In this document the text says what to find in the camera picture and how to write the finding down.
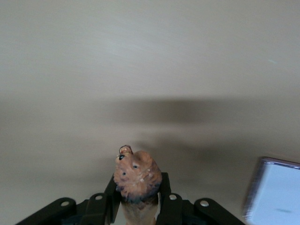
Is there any brown toy dog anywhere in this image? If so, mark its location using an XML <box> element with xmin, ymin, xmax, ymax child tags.
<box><xmin>113</xmin><ymin>144</ymin><xmax>163</xmax><ymax>225</ymax></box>

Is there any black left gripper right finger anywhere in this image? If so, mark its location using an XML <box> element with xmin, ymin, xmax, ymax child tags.
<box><xmin>156</xmin><ymin>172</ymin><xmax>184</xmax><ymax>225</ymax></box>

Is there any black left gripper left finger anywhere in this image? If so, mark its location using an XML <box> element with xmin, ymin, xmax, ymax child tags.
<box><xmin>85</xmin><ymin>173</ymin><xmax>121</xmax><ymax>225</ymax></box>

